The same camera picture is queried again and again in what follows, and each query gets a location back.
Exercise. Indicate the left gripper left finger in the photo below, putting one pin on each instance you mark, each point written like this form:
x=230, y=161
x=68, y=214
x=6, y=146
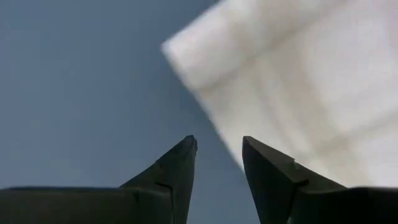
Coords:
x=161, y=193

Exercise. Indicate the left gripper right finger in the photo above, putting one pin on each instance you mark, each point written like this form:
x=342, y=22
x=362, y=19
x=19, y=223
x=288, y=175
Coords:
x=280, y=193

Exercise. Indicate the white checked towel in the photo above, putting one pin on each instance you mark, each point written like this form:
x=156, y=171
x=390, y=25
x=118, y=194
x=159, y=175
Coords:
x=295, y=77

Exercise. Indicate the blue table mat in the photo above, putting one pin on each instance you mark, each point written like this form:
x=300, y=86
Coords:
x=77, y=77

